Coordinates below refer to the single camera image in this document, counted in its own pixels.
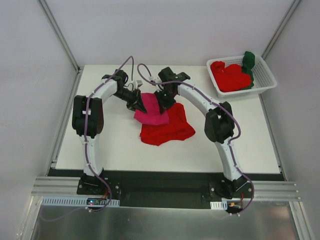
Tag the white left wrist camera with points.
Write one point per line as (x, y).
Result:
(137, 84)

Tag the white left cable duct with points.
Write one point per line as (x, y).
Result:
(73, 201)

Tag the aluminium front frame rail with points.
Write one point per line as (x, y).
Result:
(286, 191)

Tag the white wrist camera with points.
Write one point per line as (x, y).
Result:
(137, 84)
(155, 81)

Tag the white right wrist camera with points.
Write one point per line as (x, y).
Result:
(155, 81)

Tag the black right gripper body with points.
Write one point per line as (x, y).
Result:
(163, 100)

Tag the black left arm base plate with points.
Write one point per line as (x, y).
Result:
(100, 187)

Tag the aluminium right frame rail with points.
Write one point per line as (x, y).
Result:
(281, 27)

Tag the green t shirt in basket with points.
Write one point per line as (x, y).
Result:
(248, 62)

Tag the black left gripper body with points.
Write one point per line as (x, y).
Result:
(134, 100)

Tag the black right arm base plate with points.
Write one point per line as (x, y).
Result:
(228, 189)

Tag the aluminium left frame rail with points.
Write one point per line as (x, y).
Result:
(63, 120)

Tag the red t shirt in basket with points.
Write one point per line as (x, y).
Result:
(230, 78)

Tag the aluminium frame rail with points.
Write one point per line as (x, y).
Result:
(63, 120)
(281, 27)
(286, 191)

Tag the white cable duct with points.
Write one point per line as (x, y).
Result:
(218, 205)
(73, 201)

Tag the black centre base bar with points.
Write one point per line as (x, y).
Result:
(151, 189)

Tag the magenta t shirt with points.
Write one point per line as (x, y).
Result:
(153, 116)

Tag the red t shirt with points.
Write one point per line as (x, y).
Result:
(230, 78)
(178, 128)

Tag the white right cable duct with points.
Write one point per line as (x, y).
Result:
(218, 205)

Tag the white plastic laundry basket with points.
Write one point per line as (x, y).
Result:
(263, 78)

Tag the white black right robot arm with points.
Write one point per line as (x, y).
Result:
(218, 127)

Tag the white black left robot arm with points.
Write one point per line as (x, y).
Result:
(88, 120)

